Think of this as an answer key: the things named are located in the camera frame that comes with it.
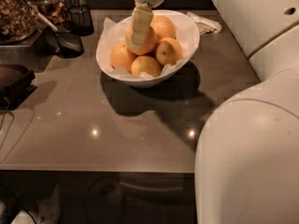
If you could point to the right orange with stem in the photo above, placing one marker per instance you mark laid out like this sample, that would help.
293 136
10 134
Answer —
168 51

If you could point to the white ceramic bowl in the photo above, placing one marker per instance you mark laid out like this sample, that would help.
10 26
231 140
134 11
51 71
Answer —
187 34

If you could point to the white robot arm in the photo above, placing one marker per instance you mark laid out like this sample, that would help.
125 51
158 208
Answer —
247 158

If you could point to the large glass snack jar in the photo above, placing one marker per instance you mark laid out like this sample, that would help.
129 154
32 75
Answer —
17 21

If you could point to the dark tray device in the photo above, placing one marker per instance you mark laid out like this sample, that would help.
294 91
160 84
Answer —
15 85

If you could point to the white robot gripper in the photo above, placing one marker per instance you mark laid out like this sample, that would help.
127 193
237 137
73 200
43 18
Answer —
141 20

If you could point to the black mesh cup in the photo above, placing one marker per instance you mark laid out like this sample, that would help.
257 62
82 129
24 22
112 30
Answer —
81 16

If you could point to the folded white napkin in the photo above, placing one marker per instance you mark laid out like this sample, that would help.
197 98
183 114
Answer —
205 25

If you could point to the white paper bowl liner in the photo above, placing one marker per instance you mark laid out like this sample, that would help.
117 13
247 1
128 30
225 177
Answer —
113 34

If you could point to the small glass snack jar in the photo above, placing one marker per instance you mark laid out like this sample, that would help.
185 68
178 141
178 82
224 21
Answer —
55 11

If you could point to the steel counter stand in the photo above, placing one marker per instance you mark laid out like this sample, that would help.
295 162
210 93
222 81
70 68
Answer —
35 52

